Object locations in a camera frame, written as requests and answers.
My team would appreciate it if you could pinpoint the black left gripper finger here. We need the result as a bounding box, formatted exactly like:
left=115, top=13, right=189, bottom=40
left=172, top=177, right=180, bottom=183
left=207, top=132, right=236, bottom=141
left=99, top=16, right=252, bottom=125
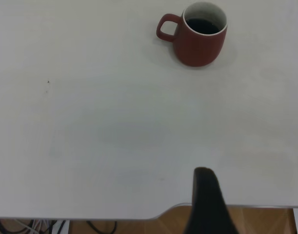
left=184, top=167, right=239, bottom=234

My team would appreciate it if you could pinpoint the red ceramic mug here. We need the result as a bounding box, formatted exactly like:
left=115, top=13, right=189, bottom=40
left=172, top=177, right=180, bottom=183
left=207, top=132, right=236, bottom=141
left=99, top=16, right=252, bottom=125
left=156, top=1, right=229, bottom=68

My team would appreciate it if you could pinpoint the dark coffee liquid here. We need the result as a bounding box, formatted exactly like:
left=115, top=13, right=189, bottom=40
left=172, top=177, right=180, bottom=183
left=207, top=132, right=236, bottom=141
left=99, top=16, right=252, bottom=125
left=187, top=18, right=220, bottom=35

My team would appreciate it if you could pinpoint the white floor cable bundle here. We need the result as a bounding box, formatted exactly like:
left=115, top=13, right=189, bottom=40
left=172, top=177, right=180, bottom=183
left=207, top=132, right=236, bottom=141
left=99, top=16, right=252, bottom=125
left=14, top=218, right=57, bottom=234

